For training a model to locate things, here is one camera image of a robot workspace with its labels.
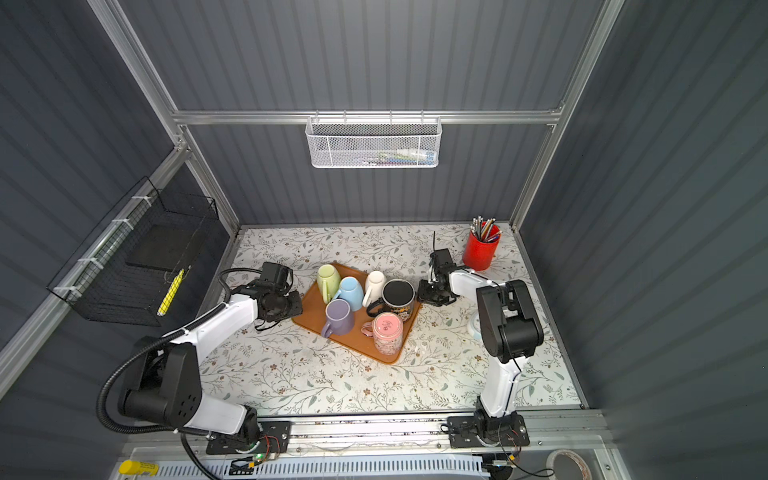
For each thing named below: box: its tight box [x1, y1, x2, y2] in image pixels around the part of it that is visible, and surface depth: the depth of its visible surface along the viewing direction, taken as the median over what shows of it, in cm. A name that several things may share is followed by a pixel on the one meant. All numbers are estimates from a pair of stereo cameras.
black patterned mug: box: [366, 279, 416, 322], surface depth 89 cm
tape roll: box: [546, 449, 592, 480], surface depth 71 cm
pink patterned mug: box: [361, 312, 404, 356], surface depth 82 cm
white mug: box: [362, 271, 387, 307], surface depth 94 cm
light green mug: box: [317, 264, 341, 304], surface depth 96 cm
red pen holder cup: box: [463, 221, 502, 271], surface depth 104 cm
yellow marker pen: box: [118, 460, 160, 476], surface depth 65 cm
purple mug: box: [322, 298, 355, 338], surface depth 89 cm
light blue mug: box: [334, 276, 364, 312], surface depth 93 cm
